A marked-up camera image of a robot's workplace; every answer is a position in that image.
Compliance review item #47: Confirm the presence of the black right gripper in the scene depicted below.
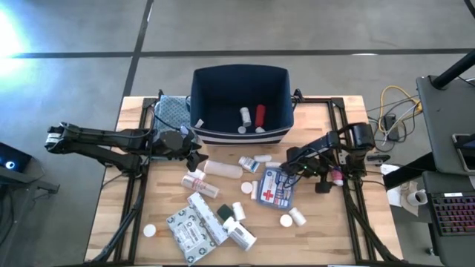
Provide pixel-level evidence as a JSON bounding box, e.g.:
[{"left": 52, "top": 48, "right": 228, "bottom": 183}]
[{"left": 285, "top": 157, "right": 333, "bottom": 194}]

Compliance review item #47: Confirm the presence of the blue patterned cloth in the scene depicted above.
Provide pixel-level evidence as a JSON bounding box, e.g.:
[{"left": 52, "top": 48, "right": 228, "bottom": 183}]
[{"left": 153, "top": 95, "right": 192, "bottom": 135}]

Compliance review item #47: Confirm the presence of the blue first aid kit box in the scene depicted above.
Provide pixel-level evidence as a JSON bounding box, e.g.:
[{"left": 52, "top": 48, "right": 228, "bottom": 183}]
[{"left": 256, "top": 166, "right": 296, "bottom": 211}]

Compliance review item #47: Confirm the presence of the dark grey keyboard desk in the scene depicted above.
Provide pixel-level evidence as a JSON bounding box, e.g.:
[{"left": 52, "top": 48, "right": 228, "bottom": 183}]
[{"left": 421, "top": 170, "right": 475, "bottom": 267}]

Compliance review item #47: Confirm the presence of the dark green cap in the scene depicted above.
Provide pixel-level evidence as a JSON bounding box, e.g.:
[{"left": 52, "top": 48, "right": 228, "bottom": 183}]
[{"left": 216, "top": 203, "right": 235, "bottom": 223}]

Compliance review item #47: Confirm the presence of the grey equipment stand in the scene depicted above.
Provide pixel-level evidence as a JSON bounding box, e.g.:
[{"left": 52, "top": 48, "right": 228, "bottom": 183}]
[{"left": 0, "top": 166, "right": 60, "bottom": 267}]

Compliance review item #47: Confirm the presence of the yellow cable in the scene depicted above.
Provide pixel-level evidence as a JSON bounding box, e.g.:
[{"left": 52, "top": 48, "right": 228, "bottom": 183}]
[{"left": 378, "top": 85, "right": 424, "bottom": 134}]

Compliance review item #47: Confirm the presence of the black box blue light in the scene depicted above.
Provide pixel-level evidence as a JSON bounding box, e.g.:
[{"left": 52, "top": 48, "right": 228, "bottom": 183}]
[{"left": 0, "top": 142, "right": 33, "bottom": 174}]

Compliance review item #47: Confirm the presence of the white cable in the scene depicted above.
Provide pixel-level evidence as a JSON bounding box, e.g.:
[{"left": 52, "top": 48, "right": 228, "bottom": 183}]
[{"left": 367, "top": 98, "right": 422, "bottom": 149}]

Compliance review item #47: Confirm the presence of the white bottle blue label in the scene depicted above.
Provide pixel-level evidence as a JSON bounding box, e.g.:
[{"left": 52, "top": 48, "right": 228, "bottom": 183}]
[{"left": 237, "top": 156, "right": 261, "bottom": 174}]

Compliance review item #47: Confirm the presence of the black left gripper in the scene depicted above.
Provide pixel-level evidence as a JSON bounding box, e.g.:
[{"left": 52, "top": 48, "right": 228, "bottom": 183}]
[{"left": 150, "top": 127, "right": 209, "bottom": 173}]

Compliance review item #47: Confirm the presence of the grey side desk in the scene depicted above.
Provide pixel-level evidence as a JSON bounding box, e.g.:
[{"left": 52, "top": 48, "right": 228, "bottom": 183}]
[{"left": 415, "top": 75, "right": 475, "bottom": 175}]

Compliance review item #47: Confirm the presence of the small white bottle pink label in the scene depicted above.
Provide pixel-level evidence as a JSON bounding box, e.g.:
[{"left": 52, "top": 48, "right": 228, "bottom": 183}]
[{"left": 186, "top": 168, "right": 207, "bottom": 181}]

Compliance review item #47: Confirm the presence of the black power adapter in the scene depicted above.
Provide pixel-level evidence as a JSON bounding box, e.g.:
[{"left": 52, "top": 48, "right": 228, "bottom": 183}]
[{"left": 384, "top": 113, "right": 401, "bottom": 142}]

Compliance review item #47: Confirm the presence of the tall white bottle red print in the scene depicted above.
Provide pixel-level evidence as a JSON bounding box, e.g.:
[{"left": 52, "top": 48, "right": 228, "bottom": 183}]
[{"left": 180, "top": 174, "right": 220, "bottom": 200}]

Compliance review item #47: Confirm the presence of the white Varly printed pouch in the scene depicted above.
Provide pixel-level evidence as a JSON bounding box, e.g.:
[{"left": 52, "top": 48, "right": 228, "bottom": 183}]
[{"left": 166, "top": 205, "right": 218, "bottom": 265}]

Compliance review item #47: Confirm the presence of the navy white striped fabric basket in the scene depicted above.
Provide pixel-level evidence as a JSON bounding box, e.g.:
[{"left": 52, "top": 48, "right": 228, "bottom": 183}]
[{"left": 189, "top": 64, "right": 295, "bottom": 145}]

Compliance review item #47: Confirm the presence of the red bottle white cap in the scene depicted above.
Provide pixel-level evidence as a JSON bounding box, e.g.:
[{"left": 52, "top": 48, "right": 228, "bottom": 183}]
[{"left": 254, "top": 104, "right": 267, "bottom": 134}]

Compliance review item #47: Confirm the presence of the black backlit keyboard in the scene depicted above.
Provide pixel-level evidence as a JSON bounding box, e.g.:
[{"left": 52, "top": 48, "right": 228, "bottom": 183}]
[{"left": 430, "top": 191, "right": 475, "bottom": 237}]

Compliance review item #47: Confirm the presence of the small white pill bottle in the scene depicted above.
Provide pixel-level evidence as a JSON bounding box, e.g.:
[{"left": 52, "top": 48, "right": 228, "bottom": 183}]
[
  {"left": 232, "top": 201, "right": 246, "bottom": 222},
  {"left": 288, "top": 206, "right": 307, "bottom": 228}
]

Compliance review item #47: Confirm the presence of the black pole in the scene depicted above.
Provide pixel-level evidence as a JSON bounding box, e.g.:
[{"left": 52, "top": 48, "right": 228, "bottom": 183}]
[{"left": 431, "top": 50, "right": 475, "bottom": 90}]

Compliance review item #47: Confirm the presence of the crumpled white paper towel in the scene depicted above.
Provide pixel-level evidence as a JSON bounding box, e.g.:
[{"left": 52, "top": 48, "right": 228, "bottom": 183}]
[{"left": 385, "top": 180, "right": 420, "bottom": 217}]

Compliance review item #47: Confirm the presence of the small white bottle grey label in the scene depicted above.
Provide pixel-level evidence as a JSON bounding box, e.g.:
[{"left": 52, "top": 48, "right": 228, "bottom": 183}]
[{"left": 239, "top": 106, "right": 252, "bottom": 128}]

